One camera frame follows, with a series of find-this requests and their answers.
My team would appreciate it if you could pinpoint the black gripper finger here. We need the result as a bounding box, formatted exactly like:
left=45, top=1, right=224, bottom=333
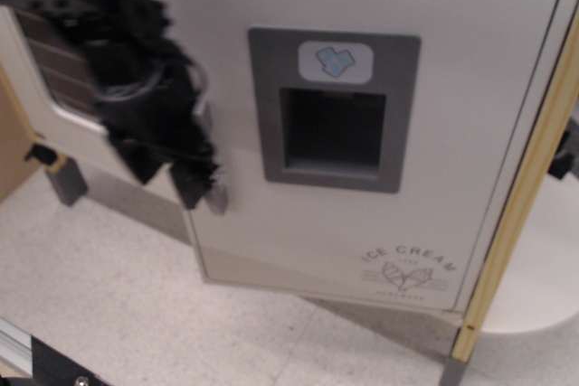
left=110, top=141, right=170, bottom=185
left=170, top=162, right=213, bottom=210

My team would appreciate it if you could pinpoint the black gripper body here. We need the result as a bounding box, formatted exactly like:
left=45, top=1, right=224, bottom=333
left=94, top=55, right=227, bottom=188

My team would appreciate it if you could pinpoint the grey fridge door handle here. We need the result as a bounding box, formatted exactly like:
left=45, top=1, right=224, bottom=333
left=193, top=97, right=229, bottom=216

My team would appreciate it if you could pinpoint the white fridge door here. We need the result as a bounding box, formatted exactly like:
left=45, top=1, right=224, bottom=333
left=163, top=0, right=576, bottom=313

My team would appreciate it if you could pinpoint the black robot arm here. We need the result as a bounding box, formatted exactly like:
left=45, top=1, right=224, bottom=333
left=1, top=0, right=228, bottom=215

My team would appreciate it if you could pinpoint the grey left foot cap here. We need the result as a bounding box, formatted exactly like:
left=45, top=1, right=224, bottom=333
left=45, top=159, right=89, bottom=206

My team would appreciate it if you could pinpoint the grey foot cap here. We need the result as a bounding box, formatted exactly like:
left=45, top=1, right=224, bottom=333
left=439, top=357, right=469, bottom=386
left=45, top=159, right=89, bottom=206

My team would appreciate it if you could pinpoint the black clamp on left leg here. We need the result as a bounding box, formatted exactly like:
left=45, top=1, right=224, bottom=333
left=24, top=143, right=58, bottom=166

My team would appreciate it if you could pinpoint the white oven door with window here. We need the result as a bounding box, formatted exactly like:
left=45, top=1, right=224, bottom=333
left=1, top=7, right=189, bottom=243

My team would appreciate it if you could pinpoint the wooden left side panel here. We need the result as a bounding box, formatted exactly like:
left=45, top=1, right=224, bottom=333
left=1, top=68, right=39, bottom=202

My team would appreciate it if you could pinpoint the grey ice dispenser panel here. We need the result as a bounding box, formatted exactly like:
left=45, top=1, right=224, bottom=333
left=248, top=27, right=421, bottom=193

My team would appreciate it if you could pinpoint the white toy kitchen cabinet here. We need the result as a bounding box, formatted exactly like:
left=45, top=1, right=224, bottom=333
left=1, top=0, right=577, bottom=318

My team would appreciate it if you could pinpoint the ice cube sticker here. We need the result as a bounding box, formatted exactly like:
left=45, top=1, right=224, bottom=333
left=298, top=41, right=374, bottom=85

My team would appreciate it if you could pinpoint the ice cream logo decal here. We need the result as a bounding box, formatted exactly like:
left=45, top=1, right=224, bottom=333
left=361, top=245, right=460, bottom=302

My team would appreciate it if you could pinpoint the grey right foot cap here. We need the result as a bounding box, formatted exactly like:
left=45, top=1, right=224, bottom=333
left=439, top=357, right=469, bottom=386

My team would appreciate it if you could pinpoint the white round table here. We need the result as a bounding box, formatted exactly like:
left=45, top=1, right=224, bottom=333
left=482, top=174, right=578, bottom=334

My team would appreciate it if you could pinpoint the black clamp at right edge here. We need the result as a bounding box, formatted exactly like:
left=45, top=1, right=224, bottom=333
left=547, top=118, right=578, bottom=180

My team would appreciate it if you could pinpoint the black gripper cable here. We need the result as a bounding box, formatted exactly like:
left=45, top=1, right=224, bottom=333
left=187, top=62, right=212, bottom=107

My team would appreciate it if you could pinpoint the aluminium rail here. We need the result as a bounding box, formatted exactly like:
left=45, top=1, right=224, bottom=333
left=1, top=317, right=33, bottom=362

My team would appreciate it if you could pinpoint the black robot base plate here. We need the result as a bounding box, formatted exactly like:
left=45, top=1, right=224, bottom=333
left=31, top=336, right=111, bottom=386

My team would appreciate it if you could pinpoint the wooden right corner post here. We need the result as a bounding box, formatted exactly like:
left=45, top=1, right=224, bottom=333
left=449, top=13, right=578, bottom=365

